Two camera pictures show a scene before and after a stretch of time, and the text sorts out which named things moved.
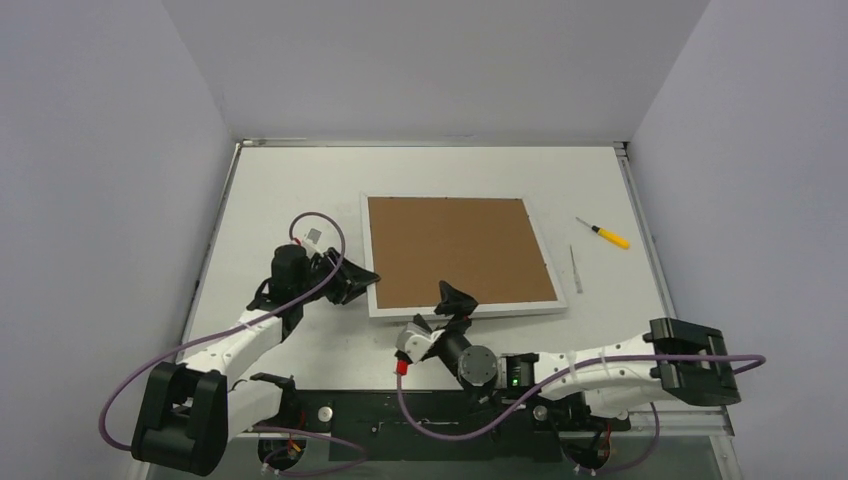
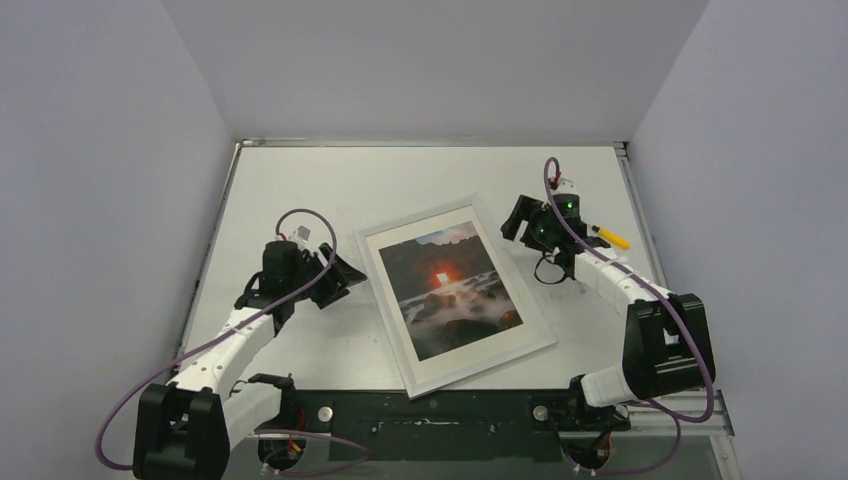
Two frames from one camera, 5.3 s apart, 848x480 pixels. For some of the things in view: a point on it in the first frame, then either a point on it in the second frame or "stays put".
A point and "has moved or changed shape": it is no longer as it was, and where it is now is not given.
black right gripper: x=448 y=321 -> x=523 y=218
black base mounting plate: x=430 y=425 stays put
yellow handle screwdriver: x=606 y=235 stays put
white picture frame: x=487 y=245 has moved or changed shape
